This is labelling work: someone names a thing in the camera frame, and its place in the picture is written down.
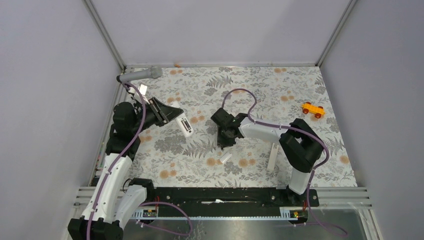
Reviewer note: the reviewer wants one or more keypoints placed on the white air conditioner remote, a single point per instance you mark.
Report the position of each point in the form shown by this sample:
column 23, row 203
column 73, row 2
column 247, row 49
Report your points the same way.
column 184, row 125

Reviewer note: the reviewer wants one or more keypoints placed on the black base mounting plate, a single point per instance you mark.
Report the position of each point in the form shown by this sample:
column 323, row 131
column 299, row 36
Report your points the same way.
column 233, row 202

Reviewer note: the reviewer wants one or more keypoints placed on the slotted cable duct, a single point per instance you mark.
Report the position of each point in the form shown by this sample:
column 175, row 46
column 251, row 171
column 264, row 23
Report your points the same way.
column 169, row 213

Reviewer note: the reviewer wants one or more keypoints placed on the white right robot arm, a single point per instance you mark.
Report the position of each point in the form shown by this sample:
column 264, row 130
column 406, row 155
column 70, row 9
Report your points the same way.
column 300, row 144

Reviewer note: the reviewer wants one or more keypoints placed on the grey microphone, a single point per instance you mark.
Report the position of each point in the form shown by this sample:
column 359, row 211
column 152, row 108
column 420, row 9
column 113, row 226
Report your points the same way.
column 153, row 72

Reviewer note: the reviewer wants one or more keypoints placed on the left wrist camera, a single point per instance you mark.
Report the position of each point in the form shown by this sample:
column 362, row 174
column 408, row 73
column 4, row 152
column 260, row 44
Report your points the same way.
column 142, row 90

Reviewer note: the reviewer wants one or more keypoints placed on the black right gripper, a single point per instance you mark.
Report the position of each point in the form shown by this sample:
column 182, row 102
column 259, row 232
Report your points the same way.
column 221, row 141

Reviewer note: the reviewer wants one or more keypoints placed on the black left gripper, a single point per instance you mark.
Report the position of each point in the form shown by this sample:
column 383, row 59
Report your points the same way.
column 164, row 114

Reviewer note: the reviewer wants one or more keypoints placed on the yellow toy car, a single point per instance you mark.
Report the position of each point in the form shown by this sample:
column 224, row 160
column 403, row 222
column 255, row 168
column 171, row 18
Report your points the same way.
column 317, row 111

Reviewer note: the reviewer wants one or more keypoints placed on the white battery cover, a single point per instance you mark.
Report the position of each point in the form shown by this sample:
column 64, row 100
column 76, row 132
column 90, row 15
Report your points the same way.
column 225, row 157

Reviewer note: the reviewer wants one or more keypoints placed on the long white rectangular remote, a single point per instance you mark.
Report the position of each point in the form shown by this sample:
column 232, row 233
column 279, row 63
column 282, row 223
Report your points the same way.
column 272, row 157

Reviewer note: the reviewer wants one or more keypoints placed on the floral patterned table mat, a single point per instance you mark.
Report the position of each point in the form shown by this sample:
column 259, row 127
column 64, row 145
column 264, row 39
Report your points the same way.
column 273, row 94

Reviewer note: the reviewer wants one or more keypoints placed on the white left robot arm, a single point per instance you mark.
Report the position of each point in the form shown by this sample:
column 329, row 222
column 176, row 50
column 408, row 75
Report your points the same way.
column 105, row 217

